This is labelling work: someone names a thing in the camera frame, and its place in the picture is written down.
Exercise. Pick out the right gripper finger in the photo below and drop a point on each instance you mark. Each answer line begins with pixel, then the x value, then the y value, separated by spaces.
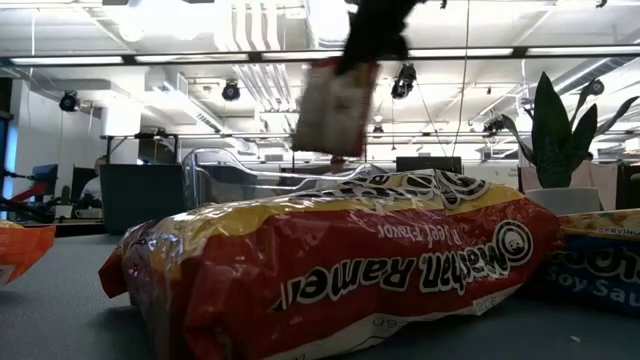
pixel 372 35

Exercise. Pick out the pink cloth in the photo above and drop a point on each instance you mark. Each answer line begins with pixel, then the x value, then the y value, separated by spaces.
pixel 607 182

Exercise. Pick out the person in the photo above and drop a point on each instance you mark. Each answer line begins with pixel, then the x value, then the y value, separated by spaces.
pixel 92 187
pixel 338 162

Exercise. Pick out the blue-lit monitor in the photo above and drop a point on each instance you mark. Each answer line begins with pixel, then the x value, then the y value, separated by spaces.
pixel 45 177

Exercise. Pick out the black ceiling spotlight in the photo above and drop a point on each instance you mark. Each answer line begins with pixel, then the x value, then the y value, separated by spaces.
pixel 69 101
pixel 403 80
pixel 596 87
pixel 493 125
pixel 231 91

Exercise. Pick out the clear plastic bin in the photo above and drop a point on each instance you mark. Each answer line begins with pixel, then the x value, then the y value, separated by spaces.
pixel 192 185

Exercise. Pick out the blue soy sauce ramen pack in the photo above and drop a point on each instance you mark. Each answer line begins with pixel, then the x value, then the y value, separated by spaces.
pixel 595 265

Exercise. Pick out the blue-grey table mat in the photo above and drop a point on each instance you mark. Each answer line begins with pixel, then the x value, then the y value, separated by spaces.
pixel 60 310

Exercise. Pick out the orange chicken ramen noodle pack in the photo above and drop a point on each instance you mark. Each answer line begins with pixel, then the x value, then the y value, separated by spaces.
pixel 22 247

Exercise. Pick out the green snake plant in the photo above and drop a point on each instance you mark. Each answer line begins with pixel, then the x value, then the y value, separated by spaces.
pixel 550 140

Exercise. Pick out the grey-blue plastic bin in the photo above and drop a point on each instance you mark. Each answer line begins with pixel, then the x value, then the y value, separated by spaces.
pixel 140 200

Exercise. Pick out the black monitor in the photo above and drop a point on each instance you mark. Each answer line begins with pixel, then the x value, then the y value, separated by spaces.
pixel 429 164
pixel 76 180

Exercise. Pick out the red bar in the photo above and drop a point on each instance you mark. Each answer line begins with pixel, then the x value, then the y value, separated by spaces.
pixel 30 192

